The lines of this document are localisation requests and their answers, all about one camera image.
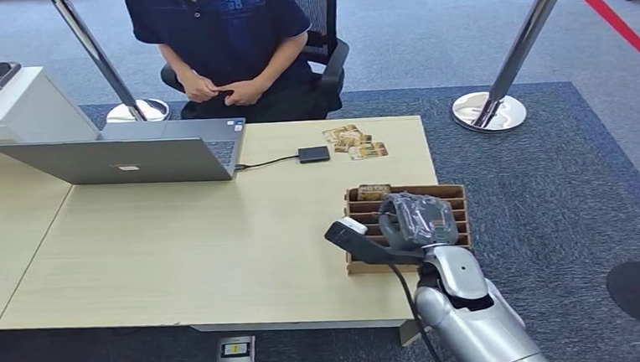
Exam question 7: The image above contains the brown printed card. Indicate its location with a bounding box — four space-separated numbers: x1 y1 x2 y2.
322 123 362 145
346 141 390 163
333 132 375 154

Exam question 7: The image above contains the person's right hand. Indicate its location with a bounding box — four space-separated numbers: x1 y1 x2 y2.
179 71 222 106

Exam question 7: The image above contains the person's left hand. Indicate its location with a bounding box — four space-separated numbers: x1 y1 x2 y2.
222 78 270 109

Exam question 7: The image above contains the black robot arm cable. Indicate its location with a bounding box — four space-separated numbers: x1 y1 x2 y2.
387 260 448 362

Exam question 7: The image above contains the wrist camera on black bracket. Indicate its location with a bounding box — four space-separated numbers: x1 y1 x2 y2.
323 212 426 271

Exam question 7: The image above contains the black card reader box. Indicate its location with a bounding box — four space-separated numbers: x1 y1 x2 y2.
298 144 333 164

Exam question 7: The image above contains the grey laptop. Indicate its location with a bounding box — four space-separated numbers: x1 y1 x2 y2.
0 114 250 195

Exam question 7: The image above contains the white counter block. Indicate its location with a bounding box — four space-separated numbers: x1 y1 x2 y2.
0 60 102 147

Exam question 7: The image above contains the person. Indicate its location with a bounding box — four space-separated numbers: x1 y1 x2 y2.
123 0 344 132

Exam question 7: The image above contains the chrome stanchion post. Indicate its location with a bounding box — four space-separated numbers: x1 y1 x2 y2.
445 0 586 136
47 0 172 129

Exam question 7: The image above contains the brown card in holder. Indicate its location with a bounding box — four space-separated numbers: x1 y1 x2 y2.
355 182 393 203

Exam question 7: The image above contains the black office chair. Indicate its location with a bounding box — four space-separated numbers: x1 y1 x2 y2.
155 0 354 129

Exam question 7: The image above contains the beige desk leg panel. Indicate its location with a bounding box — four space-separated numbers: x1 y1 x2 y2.
397 318 432 347

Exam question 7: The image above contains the black reader cable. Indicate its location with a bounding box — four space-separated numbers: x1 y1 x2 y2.
234 153 302 172

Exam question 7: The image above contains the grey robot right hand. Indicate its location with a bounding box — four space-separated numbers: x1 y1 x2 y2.
376 189 462 254

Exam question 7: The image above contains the wooden slotted card holder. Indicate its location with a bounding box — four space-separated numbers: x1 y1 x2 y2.
341 178 474 277

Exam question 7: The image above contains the red barrier belt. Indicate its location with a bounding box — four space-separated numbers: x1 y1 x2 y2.
565 0 640 85

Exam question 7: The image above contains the metal floor socket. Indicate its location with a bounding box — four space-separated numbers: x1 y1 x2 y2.
214 334 258 362

